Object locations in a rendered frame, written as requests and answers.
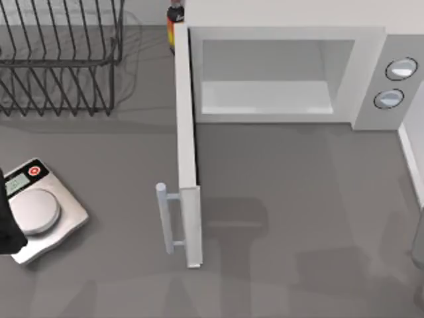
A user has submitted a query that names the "white microwave door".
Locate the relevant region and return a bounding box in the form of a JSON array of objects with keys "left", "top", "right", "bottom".
[{"left": 174, "top": 24, "right": 203, "bottom": 269}]

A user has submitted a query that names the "dark brown bottle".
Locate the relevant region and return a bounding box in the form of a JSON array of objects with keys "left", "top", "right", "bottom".
[{"left": 166, "top": 0, "right": 185, "bottom": 56}]

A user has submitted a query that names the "silver kitchen scale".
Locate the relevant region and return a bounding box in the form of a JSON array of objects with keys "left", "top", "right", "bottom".
[{"left": 2, "top": 158, "right": 89, "bottom": 265}]

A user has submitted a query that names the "pale microwave oven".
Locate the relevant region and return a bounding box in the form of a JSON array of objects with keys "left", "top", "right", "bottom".
[{"left": 183, "top": 0, "right": 424, "bottom": 131}]

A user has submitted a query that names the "small microwave knob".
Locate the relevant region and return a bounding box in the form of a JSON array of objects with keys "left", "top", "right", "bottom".
[{"left": 373, "top": 88, "right": 405, "bottom": 109}]

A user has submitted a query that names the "large microwave knob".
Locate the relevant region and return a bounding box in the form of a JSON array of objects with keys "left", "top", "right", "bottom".
[{"left": 385, "top": 56, "right": 419, "bottom": 81}]

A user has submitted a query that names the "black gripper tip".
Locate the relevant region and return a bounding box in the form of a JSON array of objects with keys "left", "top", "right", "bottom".
[{"left": 0, "top": 168, "right": 29, "bottom": 256}]

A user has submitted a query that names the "pale grey door handle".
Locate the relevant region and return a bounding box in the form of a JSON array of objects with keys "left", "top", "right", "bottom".
[{"left": 155, "top": 182, "right": 185, "bottom": 254}]

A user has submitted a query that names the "black wire dish rack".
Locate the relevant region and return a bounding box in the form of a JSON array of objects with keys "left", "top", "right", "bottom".
[{"left": 0, "top": 0, "right": 127, "bottom": 117}]

